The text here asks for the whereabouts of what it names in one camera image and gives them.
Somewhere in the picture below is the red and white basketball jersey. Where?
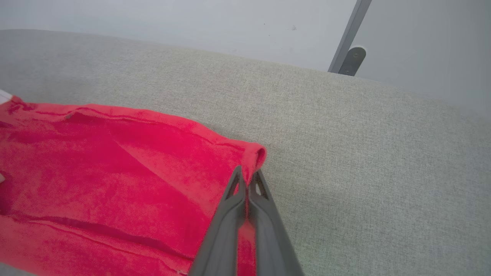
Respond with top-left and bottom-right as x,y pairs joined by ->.
0,90 -> 267,276

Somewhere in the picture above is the rounded metal bracket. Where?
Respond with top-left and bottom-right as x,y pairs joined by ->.
338,46 -> 367,76

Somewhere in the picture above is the thin metal frame post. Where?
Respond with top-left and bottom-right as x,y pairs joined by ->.
328,0 -> 372,73

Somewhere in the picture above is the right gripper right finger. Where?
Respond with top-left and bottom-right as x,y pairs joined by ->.
249,169 -> 304,276

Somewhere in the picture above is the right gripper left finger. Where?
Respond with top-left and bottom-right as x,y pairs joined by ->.
188,166 -> 248,276

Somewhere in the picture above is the grey fabric sofa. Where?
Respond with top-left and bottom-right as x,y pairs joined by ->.
0,30 -> 491,276

